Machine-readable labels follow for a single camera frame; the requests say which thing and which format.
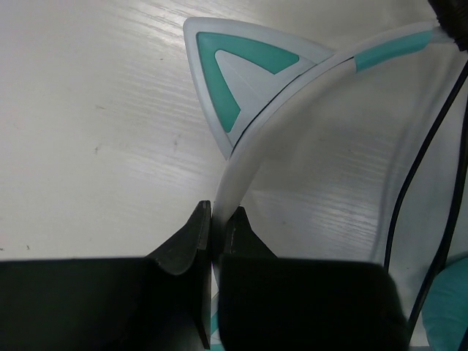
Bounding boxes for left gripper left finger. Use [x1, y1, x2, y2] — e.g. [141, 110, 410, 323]
[1, 200, 211, 350]

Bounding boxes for black headphone cable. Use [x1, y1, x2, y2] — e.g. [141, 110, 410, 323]
[382, 0, 468, 330]

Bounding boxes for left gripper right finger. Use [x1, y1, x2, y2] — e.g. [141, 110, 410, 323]
[217, 208, 410, 350]

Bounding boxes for teal cat-ear headphones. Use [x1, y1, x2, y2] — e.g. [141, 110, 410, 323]
[184, 18, 467, 350]

